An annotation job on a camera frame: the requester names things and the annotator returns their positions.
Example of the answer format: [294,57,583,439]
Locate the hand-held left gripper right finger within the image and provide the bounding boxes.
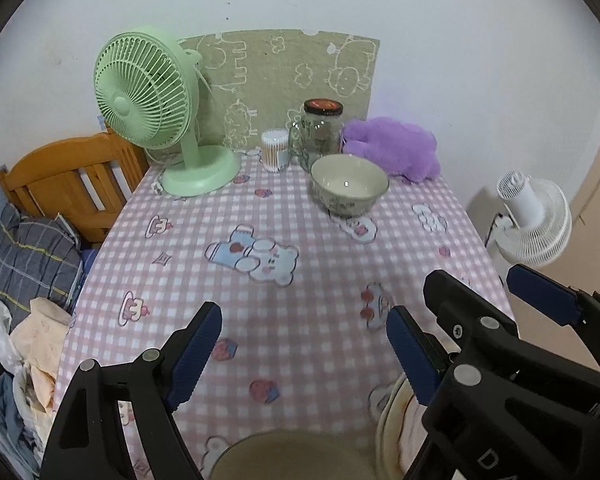
[385,304,482,480]

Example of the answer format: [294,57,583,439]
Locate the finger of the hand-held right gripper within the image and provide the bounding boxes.
[423,269,520,361]
[506,264,600,376]

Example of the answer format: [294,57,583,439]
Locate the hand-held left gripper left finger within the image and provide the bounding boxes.
[39,301,224,480]

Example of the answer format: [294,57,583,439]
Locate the cream floral ceramic bowl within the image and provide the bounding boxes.
[310,154,390,219]
[206,430,381,480]

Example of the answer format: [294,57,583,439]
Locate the white desk fan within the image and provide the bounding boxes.
[495,170,573,267]

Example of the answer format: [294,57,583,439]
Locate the pink checked tablecloth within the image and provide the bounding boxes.
[55,147,519,480]

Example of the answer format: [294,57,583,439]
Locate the cream cloth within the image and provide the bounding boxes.
[10,297,74,413]

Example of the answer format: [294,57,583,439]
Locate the purple plush toy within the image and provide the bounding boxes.
[341,116,442,184]

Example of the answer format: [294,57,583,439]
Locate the white plastic bag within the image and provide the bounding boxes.
[0,299,26,376]

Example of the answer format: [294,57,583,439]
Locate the cotton swab container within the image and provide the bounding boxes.
[261,130,291,174]

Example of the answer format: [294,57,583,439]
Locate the wooden chair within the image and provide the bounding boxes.
[0,129,151,247]

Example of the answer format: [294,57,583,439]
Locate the glass jar with red lid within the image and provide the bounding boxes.
[288,98,345,171]

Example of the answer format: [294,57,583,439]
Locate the green desk fan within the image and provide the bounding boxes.
[92,26,242,198]

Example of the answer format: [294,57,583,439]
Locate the black fan cable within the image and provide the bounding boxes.
[484,211,505,250]

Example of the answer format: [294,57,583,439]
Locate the green patterned wall mat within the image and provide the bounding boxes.
[180,29,381,155]

